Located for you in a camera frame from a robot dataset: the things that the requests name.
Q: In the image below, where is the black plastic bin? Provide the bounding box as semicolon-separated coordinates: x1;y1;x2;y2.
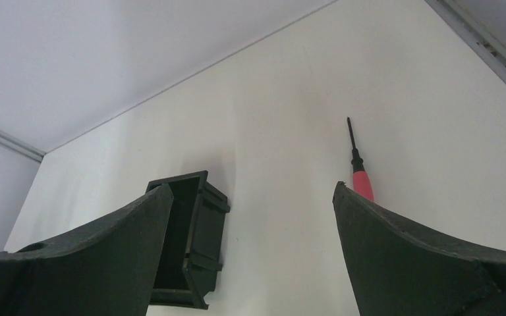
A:
146;171;231;309

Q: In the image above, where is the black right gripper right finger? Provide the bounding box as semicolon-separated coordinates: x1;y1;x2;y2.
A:
333;182;506;315

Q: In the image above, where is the aluminium frame rail right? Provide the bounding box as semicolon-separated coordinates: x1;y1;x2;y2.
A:
427;0;506;84

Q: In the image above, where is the aluminium frame rail left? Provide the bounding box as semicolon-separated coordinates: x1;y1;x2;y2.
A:
0;130;46;163

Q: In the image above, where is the red handled screwdriver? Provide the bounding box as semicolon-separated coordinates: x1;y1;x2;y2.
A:
347;117;375;201

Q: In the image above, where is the aluminium frame rail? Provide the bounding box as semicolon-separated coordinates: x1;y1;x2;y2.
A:
0;130;46;163
427;0;506;84

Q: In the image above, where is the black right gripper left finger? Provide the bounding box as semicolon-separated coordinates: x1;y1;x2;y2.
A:
0;185;173;315

